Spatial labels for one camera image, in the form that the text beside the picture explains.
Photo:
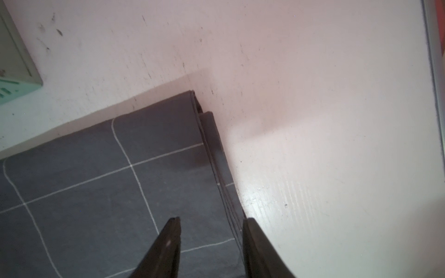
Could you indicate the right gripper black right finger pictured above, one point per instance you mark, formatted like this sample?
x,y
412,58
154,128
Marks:
x,y
260,258

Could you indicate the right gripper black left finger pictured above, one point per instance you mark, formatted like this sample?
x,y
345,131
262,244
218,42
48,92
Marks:
x,y
163,258

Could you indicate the dark grey checked cloth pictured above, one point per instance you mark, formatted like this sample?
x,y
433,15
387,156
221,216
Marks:
x,y
92,203

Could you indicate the green desktop file organizer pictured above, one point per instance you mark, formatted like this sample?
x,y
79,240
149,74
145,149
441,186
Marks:
x,y
19,75

